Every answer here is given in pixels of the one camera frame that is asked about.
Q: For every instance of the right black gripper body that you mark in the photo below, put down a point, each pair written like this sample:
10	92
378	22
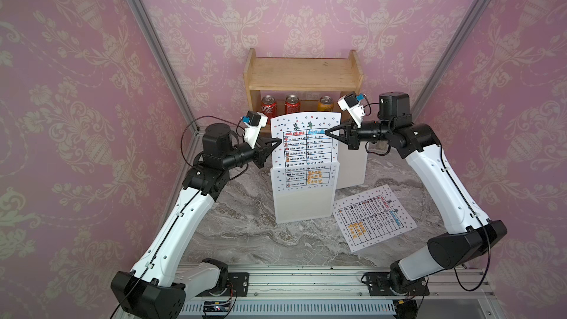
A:
372	133

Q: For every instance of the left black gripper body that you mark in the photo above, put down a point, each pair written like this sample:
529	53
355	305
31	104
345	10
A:
243	156

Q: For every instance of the white rack board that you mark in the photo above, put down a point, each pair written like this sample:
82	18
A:
304	193
352	169

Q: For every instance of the paper menu sheet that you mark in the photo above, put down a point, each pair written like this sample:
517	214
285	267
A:
307	157
371	217

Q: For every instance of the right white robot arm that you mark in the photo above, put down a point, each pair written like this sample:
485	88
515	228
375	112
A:
470	232

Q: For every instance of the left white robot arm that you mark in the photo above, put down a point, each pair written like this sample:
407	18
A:
150	289

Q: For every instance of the orange soda can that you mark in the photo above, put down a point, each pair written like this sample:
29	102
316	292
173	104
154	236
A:
325	104

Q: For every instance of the red cola can left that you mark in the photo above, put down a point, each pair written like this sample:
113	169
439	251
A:
269	106

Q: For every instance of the red cola can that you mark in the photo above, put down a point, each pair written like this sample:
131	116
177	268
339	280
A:
269	106
292	104

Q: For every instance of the red cola can middle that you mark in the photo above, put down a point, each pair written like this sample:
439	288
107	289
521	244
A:
292	104

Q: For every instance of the wooden two-tier shelf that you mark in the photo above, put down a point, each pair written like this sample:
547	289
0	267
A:
294	75

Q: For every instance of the small green circuit board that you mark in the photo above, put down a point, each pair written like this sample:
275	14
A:
210	307

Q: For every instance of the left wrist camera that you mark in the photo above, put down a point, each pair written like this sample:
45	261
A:
254	123

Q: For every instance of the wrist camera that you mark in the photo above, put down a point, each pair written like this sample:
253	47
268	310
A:
352	103
254	123

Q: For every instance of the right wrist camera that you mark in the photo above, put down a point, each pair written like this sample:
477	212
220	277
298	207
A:
352	103

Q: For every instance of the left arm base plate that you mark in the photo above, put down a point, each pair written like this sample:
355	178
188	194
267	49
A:
237	285

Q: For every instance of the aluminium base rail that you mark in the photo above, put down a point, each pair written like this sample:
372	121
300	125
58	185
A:
337	292

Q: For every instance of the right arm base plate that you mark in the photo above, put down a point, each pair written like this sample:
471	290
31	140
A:
381	284

